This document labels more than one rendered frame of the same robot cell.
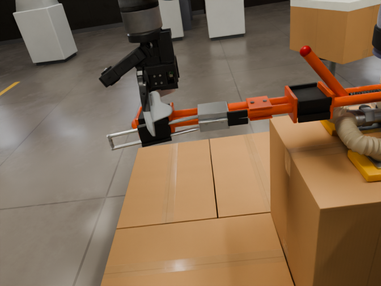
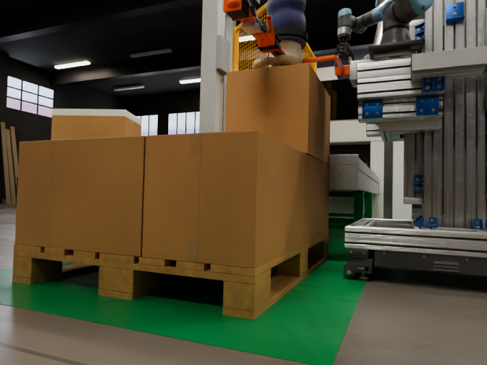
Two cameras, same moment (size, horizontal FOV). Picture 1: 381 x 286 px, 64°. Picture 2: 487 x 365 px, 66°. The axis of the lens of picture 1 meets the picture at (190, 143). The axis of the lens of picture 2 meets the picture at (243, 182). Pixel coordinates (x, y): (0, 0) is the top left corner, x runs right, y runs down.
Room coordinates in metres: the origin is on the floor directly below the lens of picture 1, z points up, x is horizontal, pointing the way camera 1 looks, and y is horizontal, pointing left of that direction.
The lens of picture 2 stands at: (0.18, 1.42, 0.35)
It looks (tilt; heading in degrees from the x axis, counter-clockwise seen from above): 2 degrees up; 288
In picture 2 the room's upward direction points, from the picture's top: 1 degrees clockwise
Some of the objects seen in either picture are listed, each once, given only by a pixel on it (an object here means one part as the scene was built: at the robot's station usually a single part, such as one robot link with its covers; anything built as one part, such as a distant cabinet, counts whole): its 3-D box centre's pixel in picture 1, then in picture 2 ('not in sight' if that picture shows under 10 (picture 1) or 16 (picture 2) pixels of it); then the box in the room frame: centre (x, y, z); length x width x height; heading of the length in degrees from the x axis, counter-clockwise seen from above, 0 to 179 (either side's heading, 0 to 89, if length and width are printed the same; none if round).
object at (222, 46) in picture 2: not in sight; (223, 55); (1.41, -1.74, 1.62); 0.20 x 0.05 x 0.30; 85
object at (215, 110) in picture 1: (213, 116); (251, 24); (0.64, -0.06, 1.07); 0.07 x 0.07 x 0.04; 84
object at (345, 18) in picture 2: not in sight; (345, 19); (0.30, -0.78, 1.38); 0.09 x 0.08 x 0.11; 51
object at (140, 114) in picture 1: (156, 120); (236, 9); (0.66, 0.07, 1.07); 0.08 x 0.07 x 0.05; 84
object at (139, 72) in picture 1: (154, 61); not in sight; (0.64, 0.05, 1.22); 0.09 x 0.08 x 0.12; 85
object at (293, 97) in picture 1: (307, 101); (269, 43); (0.61, -0.28, 1.07); 0.10 x 0.08 x 0.06; 174
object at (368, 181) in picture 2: not in sight; (369, 182); (0.14, -2.06, 0.50); 2.31 x 0.05 x 0.19; 85
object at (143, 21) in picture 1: (142, 20); not in sight; (0.64, 0.05, 1.30); 0.08 x 0.08 x 0.05
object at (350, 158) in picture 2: not in sight; (299, 160); (0.57, -0.92, 0.58); 0.70 x 0.03 x 0.06; 175
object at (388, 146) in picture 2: not in sight; (388, 178); (0.02, -1.45, 0.50); 0.07 x 0.07 x 1.00; 85
